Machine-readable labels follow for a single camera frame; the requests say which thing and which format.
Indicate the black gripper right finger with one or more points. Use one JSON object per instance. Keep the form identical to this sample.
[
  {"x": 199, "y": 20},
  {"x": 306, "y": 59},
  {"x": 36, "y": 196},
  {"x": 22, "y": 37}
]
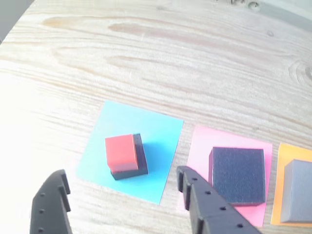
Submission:
[{"x": 214, "y": 214}]

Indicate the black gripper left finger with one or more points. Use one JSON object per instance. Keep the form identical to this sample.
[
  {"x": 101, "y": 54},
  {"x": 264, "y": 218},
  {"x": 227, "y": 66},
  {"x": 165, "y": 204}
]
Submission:
[{"x": 48, "y": 207}]

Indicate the medium dark block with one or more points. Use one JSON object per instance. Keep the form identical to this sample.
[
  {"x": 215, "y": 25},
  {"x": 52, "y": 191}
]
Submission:
[{"x": 239, "y": 175}]

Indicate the large grey block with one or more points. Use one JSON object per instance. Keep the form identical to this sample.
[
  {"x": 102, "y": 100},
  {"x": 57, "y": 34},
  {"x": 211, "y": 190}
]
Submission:
[{"x": 299, "y": 190}]

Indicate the small red cube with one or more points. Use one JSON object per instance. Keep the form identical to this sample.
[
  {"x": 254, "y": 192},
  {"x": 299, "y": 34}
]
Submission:
[{"x": 119, "y": 151}]

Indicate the small dark cube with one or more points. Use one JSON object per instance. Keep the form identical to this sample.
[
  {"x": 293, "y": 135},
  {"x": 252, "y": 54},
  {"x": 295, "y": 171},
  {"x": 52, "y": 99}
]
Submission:
[{"x": 142, "y": 158}]

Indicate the pink paper sheet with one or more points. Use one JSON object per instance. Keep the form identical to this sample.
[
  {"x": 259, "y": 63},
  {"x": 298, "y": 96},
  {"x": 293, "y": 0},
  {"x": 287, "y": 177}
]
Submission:
[{"x": 202, "y": 139}]

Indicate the orange paper sheet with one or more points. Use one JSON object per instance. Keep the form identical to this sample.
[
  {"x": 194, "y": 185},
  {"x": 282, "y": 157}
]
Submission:
[{"x": 280, "y": 170}]

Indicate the blue paper sheet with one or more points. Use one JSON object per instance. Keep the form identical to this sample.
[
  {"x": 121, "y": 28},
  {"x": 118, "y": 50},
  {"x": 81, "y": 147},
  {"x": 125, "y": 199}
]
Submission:
[{"x": 156, "y": 126}]

